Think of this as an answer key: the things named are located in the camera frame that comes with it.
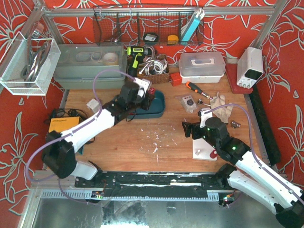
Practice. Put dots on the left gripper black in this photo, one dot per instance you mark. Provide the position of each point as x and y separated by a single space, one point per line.
146 100

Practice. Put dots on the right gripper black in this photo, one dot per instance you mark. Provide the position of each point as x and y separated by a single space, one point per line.
192 130

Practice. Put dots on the bagged white switch box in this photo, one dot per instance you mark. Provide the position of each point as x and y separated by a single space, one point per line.
187 103

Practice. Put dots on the large red spring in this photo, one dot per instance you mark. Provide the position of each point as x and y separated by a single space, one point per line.
213 154

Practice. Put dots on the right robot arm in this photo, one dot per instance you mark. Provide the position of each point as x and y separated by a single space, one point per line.
246 172

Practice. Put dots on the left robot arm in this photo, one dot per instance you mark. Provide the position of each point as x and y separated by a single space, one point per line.
60 151

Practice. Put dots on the white cube adapter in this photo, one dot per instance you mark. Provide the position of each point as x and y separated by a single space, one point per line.
93 105

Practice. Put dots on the silver ratchet wrench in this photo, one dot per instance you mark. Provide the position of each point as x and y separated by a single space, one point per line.
200 102

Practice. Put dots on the teal plastic tray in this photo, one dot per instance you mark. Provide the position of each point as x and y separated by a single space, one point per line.
156 109

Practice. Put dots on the orange black screwdriver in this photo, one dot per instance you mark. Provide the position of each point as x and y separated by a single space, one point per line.
196 89

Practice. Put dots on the metal tee pipe fitting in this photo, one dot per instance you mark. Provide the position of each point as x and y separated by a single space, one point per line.
235 124

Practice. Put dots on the red power cube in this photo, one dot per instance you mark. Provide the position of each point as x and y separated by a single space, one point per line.
175 79

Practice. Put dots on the wicker basket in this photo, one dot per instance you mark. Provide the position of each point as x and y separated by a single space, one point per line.
156 70

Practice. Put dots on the grey plastic storage box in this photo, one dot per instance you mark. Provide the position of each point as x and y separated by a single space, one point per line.
80 63

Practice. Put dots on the white plastic toolbox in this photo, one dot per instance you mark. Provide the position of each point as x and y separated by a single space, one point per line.
202 67

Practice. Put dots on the orange teal device box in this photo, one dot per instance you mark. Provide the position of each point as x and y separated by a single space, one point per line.
63 123

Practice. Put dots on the black round tape measure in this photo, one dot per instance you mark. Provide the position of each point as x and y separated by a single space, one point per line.
150 38

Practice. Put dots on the white power supply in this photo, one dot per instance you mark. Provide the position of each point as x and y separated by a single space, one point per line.
249 67

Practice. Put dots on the blue white box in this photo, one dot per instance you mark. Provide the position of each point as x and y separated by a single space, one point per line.
190 27

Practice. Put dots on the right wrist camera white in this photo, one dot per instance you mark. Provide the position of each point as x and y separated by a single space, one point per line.
204 114

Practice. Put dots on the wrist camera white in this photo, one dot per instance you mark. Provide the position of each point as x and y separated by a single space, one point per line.
204 114
144 86

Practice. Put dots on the white peg base plate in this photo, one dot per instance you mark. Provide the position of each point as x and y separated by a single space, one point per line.
201 150

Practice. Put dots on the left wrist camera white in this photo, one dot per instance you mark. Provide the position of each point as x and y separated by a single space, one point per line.
144 86

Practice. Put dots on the green cordless drill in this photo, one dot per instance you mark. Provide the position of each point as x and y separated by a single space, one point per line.
137 54

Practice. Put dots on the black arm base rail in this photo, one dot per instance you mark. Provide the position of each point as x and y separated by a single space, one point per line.
154 184

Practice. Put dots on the black wire wall basket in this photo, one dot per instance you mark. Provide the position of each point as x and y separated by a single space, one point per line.
128 23

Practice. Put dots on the clear acrylic wall bin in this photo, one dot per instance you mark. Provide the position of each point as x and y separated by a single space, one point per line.
28 70

